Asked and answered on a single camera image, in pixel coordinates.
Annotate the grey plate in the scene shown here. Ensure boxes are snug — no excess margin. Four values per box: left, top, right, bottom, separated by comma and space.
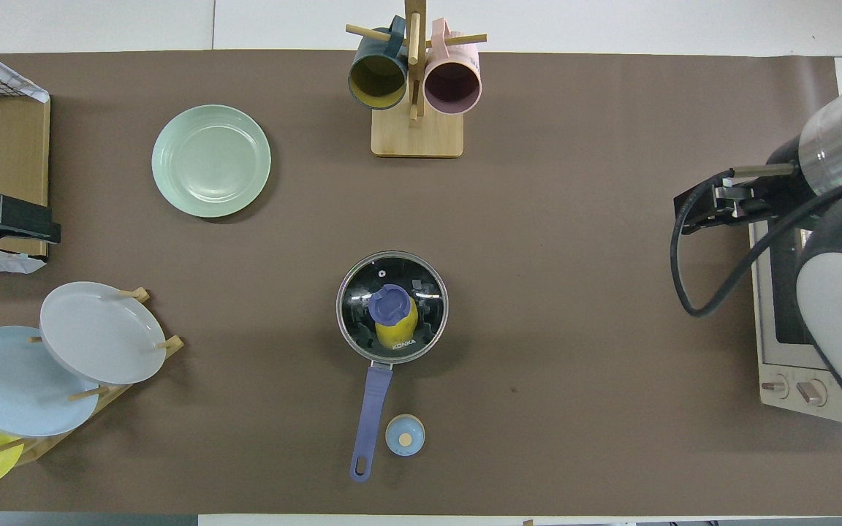
39, 281, 167, 386

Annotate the dark blue saucepan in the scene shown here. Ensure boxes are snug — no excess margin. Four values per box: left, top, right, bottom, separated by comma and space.
336, 251, 450, 483

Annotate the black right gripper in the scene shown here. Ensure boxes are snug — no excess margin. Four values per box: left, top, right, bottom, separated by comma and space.
673, 139, 820, 235

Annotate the green plate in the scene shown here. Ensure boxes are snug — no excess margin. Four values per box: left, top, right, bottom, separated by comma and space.
151, 104, 273, 218

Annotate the brown table mat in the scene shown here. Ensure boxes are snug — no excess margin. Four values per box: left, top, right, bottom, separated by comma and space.
0, 50, 842, 516

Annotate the dark wooden board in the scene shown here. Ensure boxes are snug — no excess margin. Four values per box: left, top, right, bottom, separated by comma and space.
0, 95, 51, 258

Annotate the pink mug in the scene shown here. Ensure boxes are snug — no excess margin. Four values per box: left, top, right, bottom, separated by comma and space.
423, 18, 482, 115

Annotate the wooden plate rack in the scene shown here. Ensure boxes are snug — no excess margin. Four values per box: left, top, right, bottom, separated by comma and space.
0, 287, 185, 467

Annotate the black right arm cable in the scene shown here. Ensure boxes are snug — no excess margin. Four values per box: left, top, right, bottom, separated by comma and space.
670, 164, 842, 319

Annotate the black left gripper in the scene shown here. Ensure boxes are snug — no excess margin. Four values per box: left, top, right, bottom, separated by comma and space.
0, 194, 61, 242

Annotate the beige toaster oven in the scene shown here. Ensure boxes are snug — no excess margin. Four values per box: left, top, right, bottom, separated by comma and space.
750, 152, 842, 424

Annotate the light blue plate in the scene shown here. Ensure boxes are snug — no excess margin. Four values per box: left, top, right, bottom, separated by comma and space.
0, 325, 100, 438

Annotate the wooden mug rack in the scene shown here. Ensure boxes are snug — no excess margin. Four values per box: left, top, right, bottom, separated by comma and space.
345, 0, 488, 159

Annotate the glass lid blue knob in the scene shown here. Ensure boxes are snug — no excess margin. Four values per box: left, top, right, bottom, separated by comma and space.
337, 251, 450, 364

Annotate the yellow potato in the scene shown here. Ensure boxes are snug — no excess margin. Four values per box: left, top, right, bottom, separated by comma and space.
375, 296, 420, 350

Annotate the dark teal mug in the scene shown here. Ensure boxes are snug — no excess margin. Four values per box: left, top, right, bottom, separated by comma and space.
348, 16, 409, 111

